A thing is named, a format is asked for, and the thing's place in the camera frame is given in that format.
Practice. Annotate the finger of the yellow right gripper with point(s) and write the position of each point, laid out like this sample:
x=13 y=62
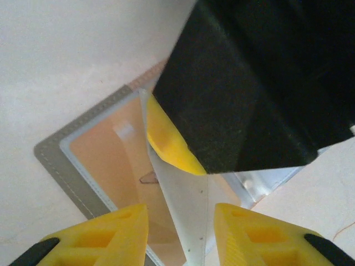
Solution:
x=305 y=69
x=210 y=110

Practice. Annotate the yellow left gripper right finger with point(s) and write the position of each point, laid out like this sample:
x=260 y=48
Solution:
x=224 y=243

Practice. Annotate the grey card holder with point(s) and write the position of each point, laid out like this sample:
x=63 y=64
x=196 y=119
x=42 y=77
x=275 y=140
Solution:
x=61 y=171

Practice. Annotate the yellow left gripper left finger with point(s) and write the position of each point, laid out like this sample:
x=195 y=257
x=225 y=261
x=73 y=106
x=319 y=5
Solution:
x=130 y=221

